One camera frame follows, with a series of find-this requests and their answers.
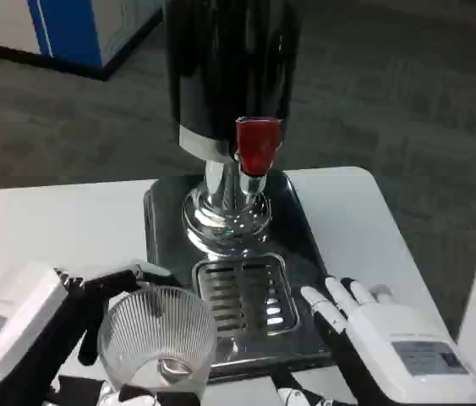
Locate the clear ribbed glass cup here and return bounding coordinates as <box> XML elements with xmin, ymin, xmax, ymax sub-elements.
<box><xmin>96</xmin><ymin>284</ymin><xmax>219</xmax><ymax>392</ymax></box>

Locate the black drink dispenser steel stand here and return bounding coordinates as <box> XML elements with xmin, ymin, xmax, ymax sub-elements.
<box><xmin>162</xmin><ymin>0</ymin><xmax>303</xmax><ymax>257</ymax></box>

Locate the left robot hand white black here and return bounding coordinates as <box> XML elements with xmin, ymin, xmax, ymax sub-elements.
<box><xmin>0</xmin><ymin>257</ymin><xmax>201</xmax><ymax>406</ymax></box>

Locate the steel drip grid insert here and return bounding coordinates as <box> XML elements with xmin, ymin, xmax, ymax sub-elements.
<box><xmin>191</xmin><ymin>252</ymin><xmax>302</xmax><ymax>337</ymax></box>

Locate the red handled dispenser tap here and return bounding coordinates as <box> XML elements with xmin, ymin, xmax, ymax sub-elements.
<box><xmin>233</xmin><ymin>116</ymin><xmax>286</xmax><ymax>196</ymax></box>

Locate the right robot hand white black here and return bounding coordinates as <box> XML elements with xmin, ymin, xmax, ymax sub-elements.
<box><xmin>271</xmin><ymin>276</ymin><xmax>476</xmax><ymax>406</ymax></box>

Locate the blue and white panel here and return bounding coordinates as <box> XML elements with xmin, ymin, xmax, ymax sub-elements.
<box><xmin>0</xmin><ymin>0</ymin><xmax>165</xmax><ymax>82</ymax></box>

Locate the steel drip tray base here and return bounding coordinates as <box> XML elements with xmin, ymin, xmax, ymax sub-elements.
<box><xmin>143</xmin><ymin>168</ymin><xmax>336</xmax><ymax>384</ymax></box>

